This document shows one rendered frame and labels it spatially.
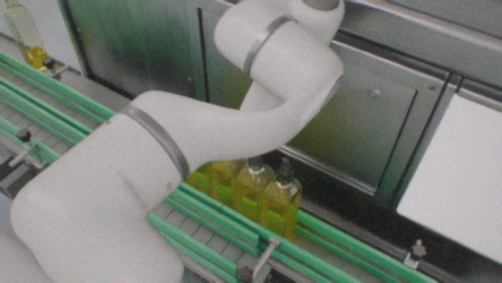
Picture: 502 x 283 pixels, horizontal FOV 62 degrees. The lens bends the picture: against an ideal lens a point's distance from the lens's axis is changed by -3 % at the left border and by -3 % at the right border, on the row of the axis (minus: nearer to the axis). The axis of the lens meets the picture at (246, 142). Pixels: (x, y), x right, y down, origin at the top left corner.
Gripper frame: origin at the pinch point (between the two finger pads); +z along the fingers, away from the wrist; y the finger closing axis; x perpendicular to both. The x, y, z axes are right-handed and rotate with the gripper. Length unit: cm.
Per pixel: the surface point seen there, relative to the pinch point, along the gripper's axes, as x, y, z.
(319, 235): 20.0, -3.7, 22.1
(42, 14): -114, -40, 75
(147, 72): -36.7, -15.9, 27.9
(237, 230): 5.8, 6.2, 22.5
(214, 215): 0.3, 6.2, 23.0
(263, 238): 11.1, 4.0, 22.7
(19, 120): -61, 8, 48
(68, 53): -85, -29, 68
